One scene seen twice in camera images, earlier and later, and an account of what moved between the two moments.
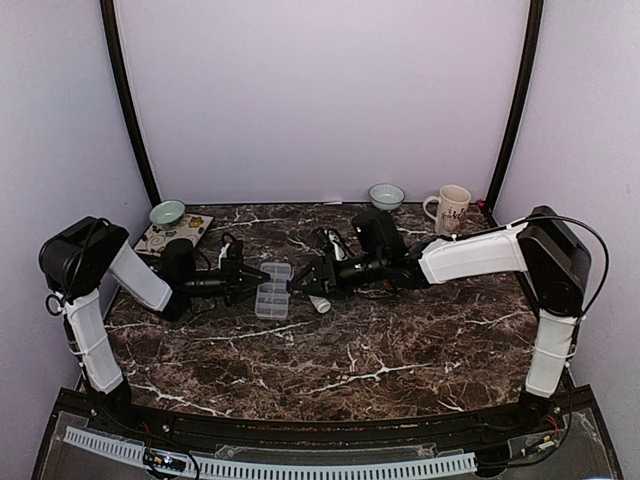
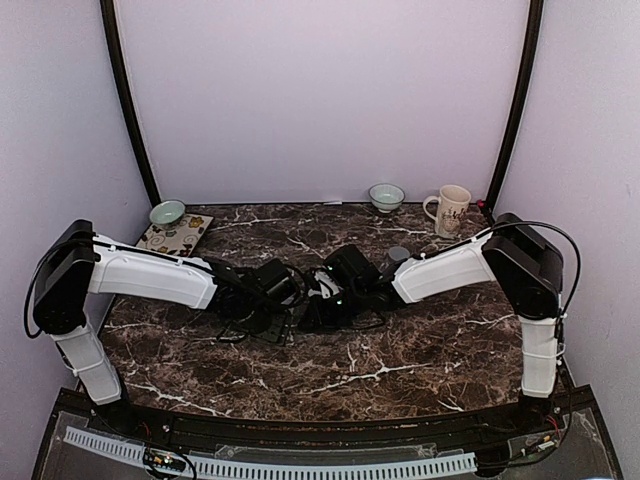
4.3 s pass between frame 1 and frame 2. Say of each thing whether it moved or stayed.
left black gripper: moved
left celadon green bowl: stayed
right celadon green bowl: stayed
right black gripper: moved
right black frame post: stayed
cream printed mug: stayed
